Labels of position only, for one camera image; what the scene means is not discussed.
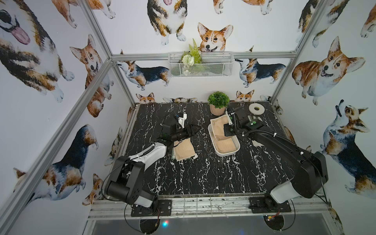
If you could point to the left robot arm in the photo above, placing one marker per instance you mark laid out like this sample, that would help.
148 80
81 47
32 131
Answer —
126 181

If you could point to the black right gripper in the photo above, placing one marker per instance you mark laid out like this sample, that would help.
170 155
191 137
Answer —
226 130

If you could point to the white wire wall basket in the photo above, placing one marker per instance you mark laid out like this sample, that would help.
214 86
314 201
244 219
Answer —
214 64

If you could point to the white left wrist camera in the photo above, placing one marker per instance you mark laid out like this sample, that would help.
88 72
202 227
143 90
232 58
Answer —
181 118

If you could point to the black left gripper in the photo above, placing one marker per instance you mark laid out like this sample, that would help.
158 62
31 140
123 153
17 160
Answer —
188 130

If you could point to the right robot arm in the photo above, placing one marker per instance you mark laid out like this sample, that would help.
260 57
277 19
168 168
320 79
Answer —
310 169

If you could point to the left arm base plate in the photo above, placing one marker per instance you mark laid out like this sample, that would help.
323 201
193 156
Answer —
158 208

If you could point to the white tape roll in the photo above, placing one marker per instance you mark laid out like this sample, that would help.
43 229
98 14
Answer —
256 109

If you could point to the tan lined stationery paper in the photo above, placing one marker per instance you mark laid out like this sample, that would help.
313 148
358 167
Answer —
183 150

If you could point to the white storage box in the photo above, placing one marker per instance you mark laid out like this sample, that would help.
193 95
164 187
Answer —
213 140

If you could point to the tan paper in box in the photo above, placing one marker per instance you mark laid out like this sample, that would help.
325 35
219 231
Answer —
226 146

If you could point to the artificial fern and flower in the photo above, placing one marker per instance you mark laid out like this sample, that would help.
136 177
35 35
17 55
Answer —
190 60

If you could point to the potted green plant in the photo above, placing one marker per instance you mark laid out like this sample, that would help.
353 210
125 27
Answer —
218 102

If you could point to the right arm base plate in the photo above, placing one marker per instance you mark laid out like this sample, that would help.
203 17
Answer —
267 204

